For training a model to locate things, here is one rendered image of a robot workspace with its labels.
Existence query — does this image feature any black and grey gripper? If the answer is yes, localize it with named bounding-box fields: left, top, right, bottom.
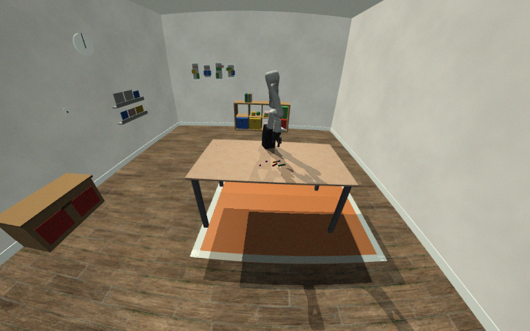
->
left=272, top=132, right=282, bottom=147

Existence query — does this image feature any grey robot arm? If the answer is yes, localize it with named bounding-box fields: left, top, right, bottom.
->
left=265, top=70, right=286, bottom=132

